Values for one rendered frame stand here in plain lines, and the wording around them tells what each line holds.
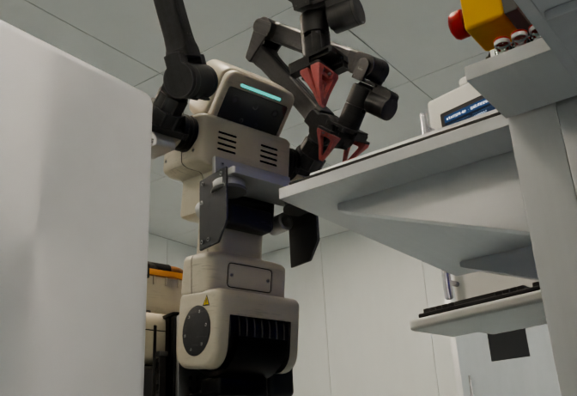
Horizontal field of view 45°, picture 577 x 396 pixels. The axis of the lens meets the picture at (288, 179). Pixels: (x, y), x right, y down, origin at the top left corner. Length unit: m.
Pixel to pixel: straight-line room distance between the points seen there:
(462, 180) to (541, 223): 0.21
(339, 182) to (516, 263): 0.58
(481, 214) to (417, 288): 6.27
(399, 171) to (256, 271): 0.58
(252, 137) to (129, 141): 1.47
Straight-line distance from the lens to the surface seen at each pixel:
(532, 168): 0.96
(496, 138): 1.04
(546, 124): 0.97
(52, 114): 0.21
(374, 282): 7.59
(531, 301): 1.74
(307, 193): 1.15
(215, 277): 1.51
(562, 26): 0.76
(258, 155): 1.68
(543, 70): 0.89
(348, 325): 7.68
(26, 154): 0.20
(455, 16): 1.00
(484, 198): 1.08
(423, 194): 1.12
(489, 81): 0.89
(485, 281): 2.08
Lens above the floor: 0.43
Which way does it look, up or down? 23 degrees up
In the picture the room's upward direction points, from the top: 3 degrees counter-clockwise
